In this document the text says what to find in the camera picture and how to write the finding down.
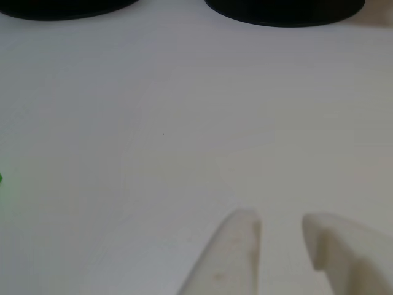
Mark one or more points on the black round base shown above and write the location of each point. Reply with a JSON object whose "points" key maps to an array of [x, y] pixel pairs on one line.
{"points": [[58, 7], [285, 12]]}

